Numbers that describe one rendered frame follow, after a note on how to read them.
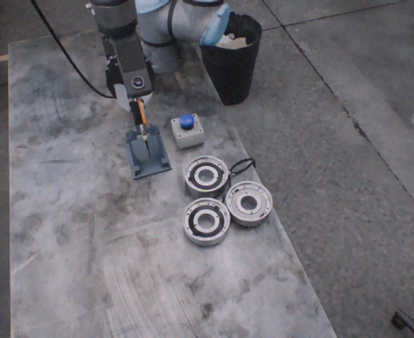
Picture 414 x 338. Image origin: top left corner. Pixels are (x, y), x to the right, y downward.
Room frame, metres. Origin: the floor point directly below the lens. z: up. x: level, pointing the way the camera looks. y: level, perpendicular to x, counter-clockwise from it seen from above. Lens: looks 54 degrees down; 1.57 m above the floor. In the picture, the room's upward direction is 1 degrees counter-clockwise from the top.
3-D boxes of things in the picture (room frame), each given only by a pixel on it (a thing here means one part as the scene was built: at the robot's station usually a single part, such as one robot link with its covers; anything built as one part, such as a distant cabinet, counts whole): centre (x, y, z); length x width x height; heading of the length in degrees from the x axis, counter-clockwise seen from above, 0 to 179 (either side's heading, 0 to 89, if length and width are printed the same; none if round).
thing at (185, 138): (0.66, 0.05, 0.82); 0.08 x 0.07 x 0.05; 17
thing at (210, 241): (0.38, 0.00, 0.82); 0.10 x 0.10 x 0.04
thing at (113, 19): (0.59, 0.16, 1.22); 0.08 x 0.08 x 0.05
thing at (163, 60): (0.99, 0.14, 0.85); 0.15 x 0.15 x 0.10
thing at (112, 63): (0.60, 0.16, 1.14); 0.09 x 0.08 x 0.12; 17
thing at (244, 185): (0.43, -0.09, 0.82); 0.10 x 0.10 x 0.04
